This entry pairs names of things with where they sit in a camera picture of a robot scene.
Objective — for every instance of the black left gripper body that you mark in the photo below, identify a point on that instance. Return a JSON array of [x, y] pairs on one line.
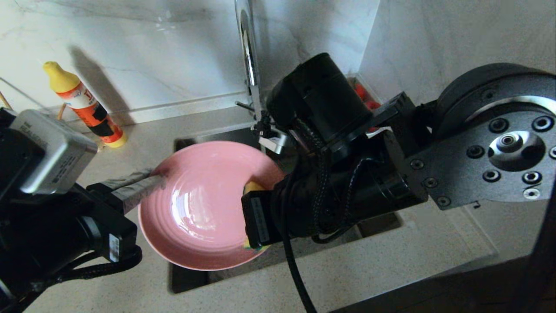
[[52, 243]]

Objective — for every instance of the orange detergent bottle yellow cap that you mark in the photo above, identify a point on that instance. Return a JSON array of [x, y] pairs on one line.
[[87, 106]]

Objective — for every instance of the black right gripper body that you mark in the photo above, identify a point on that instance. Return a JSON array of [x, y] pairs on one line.
[[347, 182]]

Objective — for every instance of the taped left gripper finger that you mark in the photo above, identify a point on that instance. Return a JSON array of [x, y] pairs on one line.
[[143, 189], [126, 178]]

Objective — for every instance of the chrome faucet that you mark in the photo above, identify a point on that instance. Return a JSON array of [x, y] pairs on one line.
[[248, 56]]

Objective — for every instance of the wooden chopstick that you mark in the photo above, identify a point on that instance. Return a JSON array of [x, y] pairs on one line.
[[61, 112], [5, 101]]

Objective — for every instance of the yellow sponge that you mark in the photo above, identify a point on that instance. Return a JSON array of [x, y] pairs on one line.
[[254, 188]]

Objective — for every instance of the red tomato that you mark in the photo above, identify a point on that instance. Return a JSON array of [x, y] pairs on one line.
[[359, 92]]

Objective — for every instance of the pink round plate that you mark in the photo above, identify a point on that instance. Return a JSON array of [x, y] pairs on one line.
[[200, 213]]

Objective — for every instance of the stainless steel sink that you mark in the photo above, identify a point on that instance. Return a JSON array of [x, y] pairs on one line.
[[195, 278]]

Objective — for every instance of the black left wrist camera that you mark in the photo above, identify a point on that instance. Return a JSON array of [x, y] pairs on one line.
[[52, 148]]

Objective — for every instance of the red apple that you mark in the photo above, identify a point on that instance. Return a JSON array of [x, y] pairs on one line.
[[372, 105]]

